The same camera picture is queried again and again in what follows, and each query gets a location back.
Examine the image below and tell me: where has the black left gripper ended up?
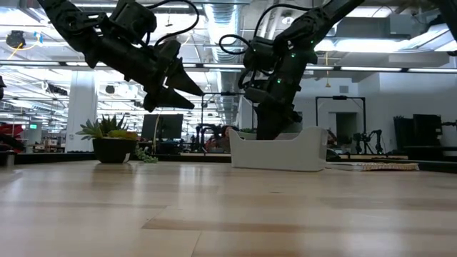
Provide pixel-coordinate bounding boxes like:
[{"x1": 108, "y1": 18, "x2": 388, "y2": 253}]
[{"x1": 85, "y1": 34, "x2": 205, "y2": 114}]

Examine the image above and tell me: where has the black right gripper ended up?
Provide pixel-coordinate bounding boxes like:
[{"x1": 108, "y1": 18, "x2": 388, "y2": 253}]
[{"x1": 244, "y1": 48, "x2": 318, "y2": 141}]

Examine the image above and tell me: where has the white plastic bin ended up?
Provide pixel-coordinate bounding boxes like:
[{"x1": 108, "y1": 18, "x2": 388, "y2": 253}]
[{"x1": 228, "y1": 125, "x2": 328, "y2": 173}]

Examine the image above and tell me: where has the black background monitor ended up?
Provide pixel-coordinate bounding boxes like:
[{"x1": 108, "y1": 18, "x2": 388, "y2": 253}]
[{"x1": 141, "y1": 114, "x2": 184, "y2": 141}]

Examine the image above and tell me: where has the succulent plant in black pot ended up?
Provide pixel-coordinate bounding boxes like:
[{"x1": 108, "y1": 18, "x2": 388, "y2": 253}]
[{"x1": 75, "y1": 114, "x2": 159, "y2": 164}]

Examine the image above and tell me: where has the white square pillar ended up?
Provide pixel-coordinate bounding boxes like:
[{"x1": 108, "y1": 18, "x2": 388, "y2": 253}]
[{"x1": 65, "y1": 70, "x2": 99, "y2": 153}]

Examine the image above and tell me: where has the flat pale woven pad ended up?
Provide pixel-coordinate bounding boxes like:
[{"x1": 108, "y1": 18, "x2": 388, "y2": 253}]
[{"x1": 325, "y1": 161, "x2": 421, "y2": 173}]

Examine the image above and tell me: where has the long ceiling light strip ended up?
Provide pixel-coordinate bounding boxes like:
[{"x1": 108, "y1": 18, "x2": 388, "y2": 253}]
[
  {"x1": 341, "y1": 66, "x2": 404, "y2": 72},
  {"x1": 0, "y1": 60, "x2": 61, "y2": 67}
]

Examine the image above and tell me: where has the black background equipment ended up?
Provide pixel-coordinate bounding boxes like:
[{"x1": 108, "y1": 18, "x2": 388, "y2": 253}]
[{"x1": 393, "y1": 114, "x2": 457, "y2": 161}]

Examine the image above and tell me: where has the black ceiling device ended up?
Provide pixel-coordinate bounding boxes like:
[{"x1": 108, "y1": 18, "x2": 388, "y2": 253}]
[{"x1": 5, "y1": 30, "x2": 26, "y2": 49}]

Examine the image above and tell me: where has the black gantry frame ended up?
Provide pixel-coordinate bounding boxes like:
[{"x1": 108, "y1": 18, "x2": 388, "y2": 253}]
[{"x1": 315, "y1": 95, "x2": 367, "y2": 143}]

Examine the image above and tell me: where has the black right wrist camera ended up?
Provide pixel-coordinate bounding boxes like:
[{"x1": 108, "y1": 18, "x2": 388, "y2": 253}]
[{"x1": 244, "y1": 36, "x2": 283, "y2": 71}]

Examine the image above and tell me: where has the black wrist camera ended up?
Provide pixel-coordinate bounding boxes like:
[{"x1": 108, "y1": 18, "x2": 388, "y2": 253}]
[
  {"x1": 110, "y1": 0, "x2": 158, "y2": 36},
  {"x1": 244, "y1": 36, "x2": 283, "y2": 71}
]

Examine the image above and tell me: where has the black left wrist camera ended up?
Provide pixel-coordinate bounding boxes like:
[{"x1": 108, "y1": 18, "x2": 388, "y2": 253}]
[{"x1": 110, "y1": 0, "x2": 158, "y2": 36}]

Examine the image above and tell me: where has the silver ceiling air duct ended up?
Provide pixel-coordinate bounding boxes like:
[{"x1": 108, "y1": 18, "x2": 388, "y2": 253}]
[{"x1": 204, "y1": 0, "x2": 248, "y2": 94}]

